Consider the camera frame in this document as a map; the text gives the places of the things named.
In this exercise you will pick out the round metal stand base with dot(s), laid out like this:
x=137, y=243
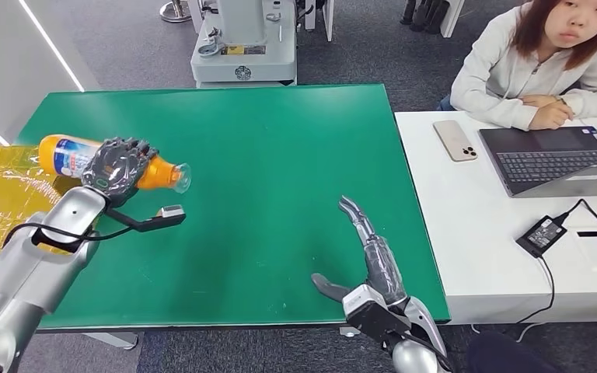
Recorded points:
x=175, y=11

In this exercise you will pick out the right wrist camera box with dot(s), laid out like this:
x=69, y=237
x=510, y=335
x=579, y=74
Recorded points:
x=373, y=314

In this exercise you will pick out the person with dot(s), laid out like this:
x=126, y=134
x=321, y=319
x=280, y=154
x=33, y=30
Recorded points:
x=504, y=82

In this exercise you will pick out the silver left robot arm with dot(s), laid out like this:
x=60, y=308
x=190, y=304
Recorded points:
x=30, y=278

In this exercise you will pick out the dark grey laptop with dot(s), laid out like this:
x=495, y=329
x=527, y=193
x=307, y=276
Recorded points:
x=548, y=162

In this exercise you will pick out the yellow taped cardboard box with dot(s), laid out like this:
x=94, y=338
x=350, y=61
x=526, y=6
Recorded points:
x=0, y=195

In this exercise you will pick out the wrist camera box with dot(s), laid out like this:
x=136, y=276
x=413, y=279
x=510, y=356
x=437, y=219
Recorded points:
x=170, y=216
x=373, y=314

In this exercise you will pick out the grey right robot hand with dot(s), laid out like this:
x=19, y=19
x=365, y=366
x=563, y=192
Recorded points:
x=381, y=267

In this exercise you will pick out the orange plastic bottle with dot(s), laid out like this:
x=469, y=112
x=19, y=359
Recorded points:
x=64, y=154

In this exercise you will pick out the beige smartphone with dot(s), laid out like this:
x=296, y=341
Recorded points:
x=455, y=141

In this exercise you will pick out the white machine base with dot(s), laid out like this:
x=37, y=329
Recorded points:
x=244, y=64

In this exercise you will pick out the white furniture panel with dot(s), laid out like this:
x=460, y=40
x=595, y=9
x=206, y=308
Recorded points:
x=328, y=18

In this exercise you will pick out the black power adapter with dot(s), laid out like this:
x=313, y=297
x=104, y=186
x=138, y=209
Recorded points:
x=540, y=236

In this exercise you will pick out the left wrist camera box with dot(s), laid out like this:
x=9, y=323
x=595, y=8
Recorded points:
x=170, y=216

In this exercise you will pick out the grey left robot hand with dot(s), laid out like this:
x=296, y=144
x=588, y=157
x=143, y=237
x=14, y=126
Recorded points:
x=115, y=170

